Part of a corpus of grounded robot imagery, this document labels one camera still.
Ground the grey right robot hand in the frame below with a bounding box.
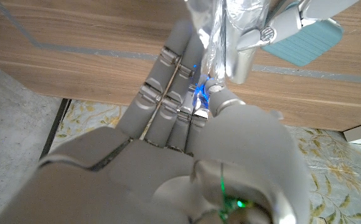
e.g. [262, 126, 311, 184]
[0, 18, 312, 224]

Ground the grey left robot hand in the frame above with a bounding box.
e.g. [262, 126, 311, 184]
[235, 0, 361, 52]

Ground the aluminum foil roll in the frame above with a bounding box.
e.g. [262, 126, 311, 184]
[184, 0, 272, 85]

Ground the black backdrop stand pole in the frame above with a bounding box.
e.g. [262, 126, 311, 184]
[39, 98, 73, 161]

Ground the floral printed backdrop cloth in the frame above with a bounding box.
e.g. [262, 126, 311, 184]
[48, 99, 361, 224]

